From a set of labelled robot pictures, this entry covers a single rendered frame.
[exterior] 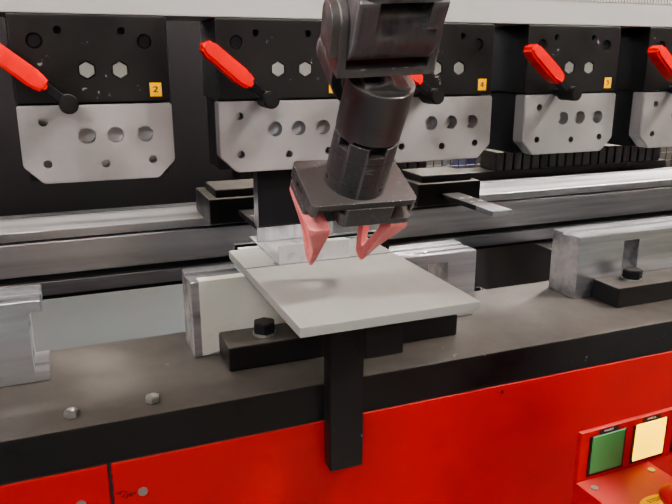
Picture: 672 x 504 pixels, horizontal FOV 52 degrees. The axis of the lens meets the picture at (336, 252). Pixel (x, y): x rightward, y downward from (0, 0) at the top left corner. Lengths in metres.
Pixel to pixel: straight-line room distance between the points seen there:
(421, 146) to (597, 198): 0.63
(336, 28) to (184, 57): 0.81
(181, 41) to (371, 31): 0.83
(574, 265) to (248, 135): 0.54
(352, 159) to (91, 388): 0.40
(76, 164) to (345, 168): 0.30
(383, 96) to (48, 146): 0.36
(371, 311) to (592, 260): 0.53
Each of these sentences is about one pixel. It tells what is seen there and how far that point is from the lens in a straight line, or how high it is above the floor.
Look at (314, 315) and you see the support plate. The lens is 0.61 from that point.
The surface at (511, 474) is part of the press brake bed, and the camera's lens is 0.97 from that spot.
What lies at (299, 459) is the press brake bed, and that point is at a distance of 0.80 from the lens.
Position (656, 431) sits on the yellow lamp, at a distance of 0.87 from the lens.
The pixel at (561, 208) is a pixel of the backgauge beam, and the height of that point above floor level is 0.95.
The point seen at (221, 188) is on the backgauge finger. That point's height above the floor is 1.03.
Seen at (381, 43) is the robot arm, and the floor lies 1.23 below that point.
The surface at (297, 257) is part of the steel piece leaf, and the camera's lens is 0.76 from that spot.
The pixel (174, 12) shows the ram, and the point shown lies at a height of 1.27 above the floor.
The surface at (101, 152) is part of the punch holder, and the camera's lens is 0.76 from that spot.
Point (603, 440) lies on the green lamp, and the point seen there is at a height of 0.83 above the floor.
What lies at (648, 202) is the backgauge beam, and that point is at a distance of 1.52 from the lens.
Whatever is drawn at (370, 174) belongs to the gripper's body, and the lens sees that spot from 0.59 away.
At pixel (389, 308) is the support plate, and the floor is 1.00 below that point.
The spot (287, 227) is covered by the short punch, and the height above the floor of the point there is 1.02.
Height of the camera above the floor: 1.22
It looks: 16 degrees down
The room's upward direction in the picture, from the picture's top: straight up
